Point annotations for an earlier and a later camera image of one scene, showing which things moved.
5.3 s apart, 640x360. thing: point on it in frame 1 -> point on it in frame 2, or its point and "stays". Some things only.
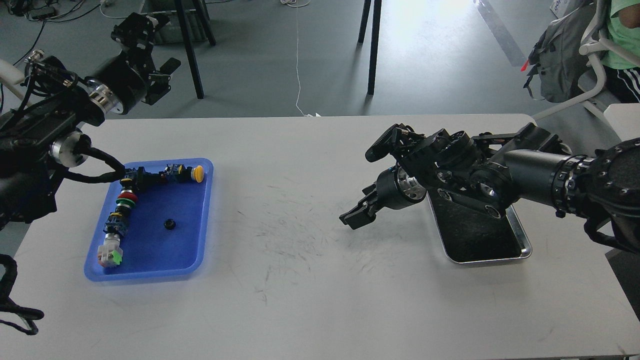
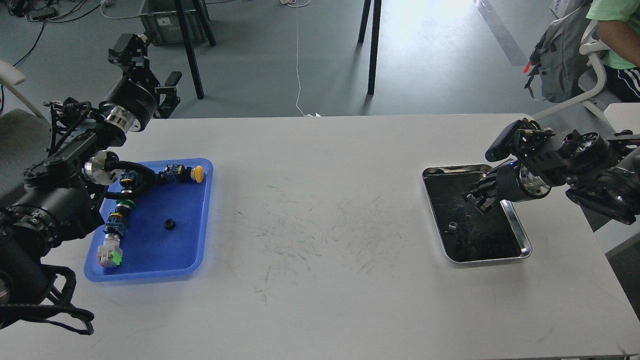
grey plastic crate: x=171 y=32 stays
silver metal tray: x=470 y=236 stays
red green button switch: x=118 y=221 stays
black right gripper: x=394 y=188 -> x=513 y=183
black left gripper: x=128 y=79 -> x=133 y=101
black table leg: x=377 y=8 stays
